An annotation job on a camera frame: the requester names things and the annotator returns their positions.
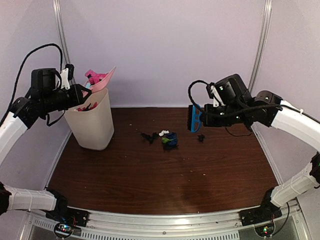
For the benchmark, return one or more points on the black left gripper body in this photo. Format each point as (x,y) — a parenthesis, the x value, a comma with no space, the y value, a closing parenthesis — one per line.
(68,101)

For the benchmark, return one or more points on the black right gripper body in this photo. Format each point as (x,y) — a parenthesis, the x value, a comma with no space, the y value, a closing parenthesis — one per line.
(231,115)

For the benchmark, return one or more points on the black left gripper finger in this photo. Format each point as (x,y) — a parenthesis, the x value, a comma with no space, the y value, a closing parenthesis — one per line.
(83,97)
(81,90)

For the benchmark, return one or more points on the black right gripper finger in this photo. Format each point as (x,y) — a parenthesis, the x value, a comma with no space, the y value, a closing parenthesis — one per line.
(203,121)
(198,110)

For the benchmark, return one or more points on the blue hand brush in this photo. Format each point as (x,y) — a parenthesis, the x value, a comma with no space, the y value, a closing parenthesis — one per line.
(193,123)

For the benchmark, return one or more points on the pink plastic dustpan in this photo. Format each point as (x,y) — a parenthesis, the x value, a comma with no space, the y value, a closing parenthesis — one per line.
(103,83)

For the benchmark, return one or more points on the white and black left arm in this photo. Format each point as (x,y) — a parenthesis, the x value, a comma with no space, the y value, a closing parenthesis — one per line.
(50,91)

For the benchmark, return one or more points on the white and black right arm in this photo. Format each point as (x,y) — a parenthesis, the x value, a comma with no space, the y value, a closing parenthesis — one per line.
(232,103)

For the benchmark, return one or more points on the scraps inside bin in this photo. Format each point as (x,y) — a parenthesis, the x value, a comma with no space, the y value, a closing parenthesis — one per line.
(89,107)

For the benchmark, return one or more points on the cream plastic waste bin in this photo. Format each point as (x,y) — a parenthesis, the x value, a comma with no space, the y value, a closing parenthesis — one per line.
(92,129)

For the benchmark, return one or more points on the white paper scrap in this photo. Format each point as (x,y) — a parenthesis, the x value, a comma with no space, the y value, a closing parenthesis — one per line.
(163,132)

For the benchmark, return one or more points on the green paper scrap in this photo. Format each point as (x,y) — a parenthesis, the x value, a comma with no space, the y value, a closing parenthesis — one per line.
(165,140)

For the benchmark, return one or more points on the black paper scrap left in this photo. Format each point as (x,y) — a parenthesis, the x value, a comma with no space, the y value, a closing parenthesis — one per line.
(150,138)

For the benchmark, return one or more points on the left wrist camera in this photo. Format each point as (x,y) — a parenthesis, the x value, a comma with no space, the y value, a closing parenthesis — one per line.
(66,75)

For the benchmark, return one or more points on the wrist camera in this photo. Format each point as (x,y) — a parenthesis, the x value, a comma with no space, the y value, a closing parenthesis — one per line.
(66,75)
(214,95)

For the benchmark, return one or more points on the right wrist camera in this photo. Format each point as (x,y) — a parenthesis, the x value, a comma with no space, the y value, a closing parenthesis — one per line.
(214,95)

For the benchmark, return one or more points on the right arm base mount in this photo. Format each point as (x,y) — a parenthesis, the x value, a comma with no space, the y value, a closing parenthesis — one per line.
(262,217)

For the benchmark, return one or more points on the front aluminium rail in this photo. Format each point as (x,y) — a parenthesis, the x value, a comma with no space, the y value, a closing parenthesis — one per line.
(223,225)

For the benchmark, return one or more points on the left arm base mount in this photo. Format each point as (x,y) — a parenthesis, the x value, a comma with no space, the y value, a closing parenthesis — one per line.
(68,219)

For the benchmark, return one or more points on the right aluminium frame post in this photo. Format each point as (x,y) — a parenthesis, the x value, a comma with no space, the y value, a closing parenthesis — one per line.
(264,32)

